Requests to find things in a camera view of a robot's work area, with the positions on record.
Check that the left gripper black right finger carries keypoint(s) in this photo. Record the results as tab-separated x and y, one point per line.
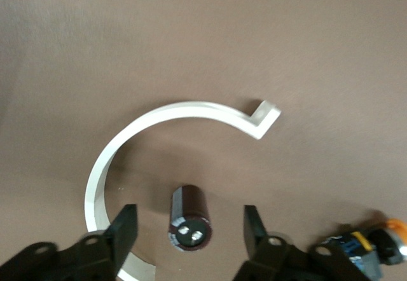
257	246

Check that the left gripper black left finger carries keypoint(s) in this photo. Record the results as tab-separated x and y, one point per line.
121	239

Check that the dark cylindrical capacitor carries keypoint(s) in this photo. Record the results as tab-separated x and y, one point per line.
189	208

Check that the plain white pipe clamp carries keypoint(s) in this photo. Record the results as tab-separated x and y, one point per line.
190	107

